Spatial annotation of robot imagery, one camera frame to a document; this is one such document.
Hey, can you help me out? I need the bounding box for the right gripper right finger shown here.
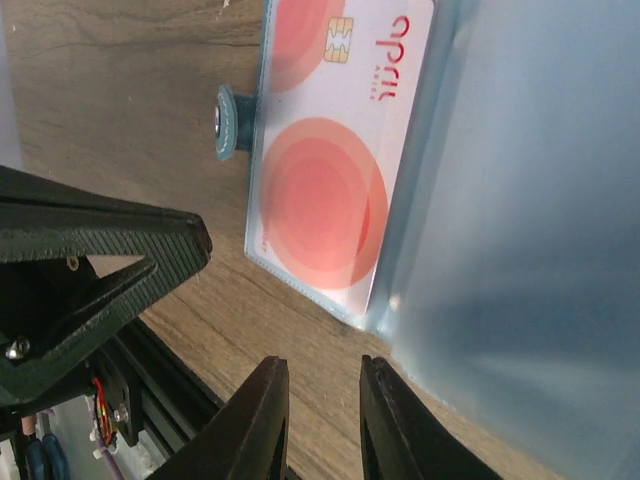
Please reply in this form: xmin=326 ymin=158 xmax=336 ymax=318
xmin=360 ymin=355 xmax=499 ymax=479

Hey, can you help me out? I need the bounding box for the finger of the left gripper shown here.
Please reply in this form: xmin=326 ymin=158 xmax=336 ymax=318
xmin=1 ymin=166 xmax=187 ymax=215
xmin=1 ymin=202 xmax=212 ymax=406

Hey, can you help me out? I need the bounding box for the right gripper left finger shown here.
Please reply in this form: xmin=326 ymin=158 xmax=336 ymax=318
xmin=150 ymin=356 xmax=289 ymax=480

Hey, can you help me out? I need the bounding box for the blue card holder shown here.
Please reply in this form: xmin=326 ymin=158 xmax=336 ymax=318
xmin=215 ymin=1 xmax=639 ymax=479

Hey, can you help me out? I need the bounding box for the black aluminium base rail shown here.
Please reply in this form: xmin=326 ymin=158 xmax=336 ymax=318
xmin=89 ymin=319 xmax=224 ymax=459

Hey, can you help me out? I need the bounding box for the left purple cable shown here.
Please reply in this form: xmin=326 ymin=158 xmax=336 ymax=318
xmin=92 ymin=394 xmax=126 ymax=480

